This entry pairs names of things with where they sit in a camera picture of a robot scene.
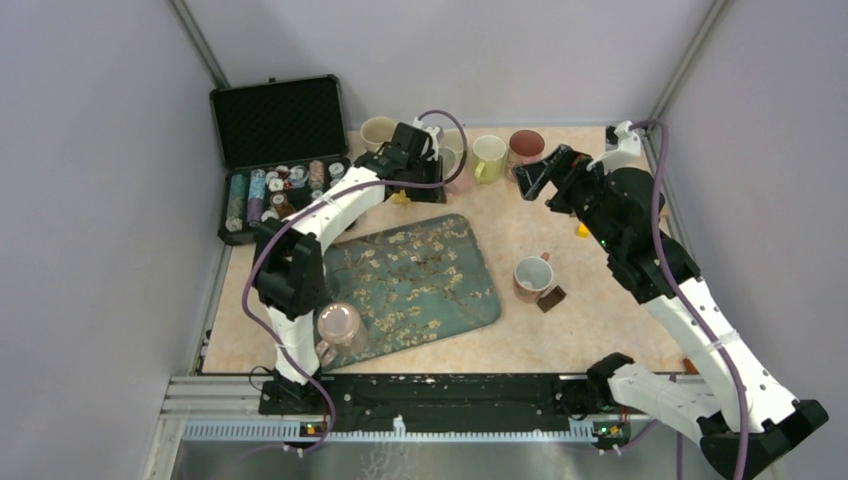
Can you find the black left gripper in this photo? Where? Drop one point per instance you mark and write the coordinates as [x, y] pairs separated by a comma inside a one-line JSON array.
[[433, 195]]

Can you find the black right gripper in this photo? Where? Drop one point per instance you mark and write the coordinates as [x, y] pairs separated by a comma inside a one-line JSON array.
[[558, 165]]

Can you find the light green mug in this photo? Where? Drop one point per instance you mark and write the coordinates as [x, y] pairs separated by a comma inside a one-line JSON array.
[[452, 140]]

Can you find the yellow upside-down mug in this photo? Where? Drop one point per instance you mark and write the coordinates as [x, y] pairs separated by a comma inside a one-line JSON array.
[[400, 198]]

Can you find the red-bottomed glass mug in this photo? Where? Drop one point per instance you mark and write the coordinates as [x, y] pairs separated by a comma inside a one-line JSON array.
[[525, 146]]

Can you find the lime green faceted mug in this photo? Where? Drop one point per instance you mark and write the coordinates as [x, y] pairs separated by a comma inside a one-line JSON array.
[[489, 154]]

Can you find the cream patterned mug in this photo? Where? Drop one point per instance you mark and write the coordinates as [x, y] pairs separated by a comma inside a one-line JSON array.
[[375, 131]]

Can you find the terracotta upside-down mug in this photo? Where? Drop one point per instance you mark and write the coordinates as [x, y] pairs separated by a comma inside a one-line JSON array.
[[532, 277]]

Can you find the light pink glass mug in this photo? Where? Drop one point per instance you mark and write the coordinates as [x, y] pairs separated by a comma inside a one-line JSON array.
[[342, 332]]

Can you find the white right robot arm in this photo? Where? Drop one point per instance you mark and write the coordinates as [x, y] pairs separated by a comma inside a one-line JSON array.
[[746, 420]]

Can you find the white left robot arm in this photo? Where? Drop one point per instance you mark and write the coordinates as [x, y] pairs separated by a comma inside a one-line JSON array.
[[288, 274]]

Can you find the dark brown wooden block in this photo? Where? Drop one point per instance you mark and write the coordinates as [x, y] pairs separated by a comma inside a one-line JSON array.
[[551, 299]]

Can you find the teal floral serving tray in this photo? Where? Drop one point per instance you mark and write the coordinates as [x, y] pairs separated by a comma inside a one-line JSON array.
[[413, 285]]

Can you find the black poker chip case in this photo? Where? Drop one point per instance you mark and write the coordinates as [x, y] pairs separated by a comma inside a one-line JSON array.
[[273, 124]]

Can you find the orange-brown wooden block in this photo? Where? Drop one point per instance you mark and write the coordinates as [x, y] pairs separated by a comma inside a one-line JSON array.
[[689, 367]]

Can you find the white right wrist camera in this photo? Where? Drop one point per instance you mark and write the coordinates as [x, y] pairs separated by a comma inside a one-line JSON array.
[[627, 150]]

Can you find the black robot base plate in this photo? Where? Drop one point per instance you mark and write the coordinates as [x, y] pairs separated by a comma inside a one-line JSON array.
[[443, 403]]

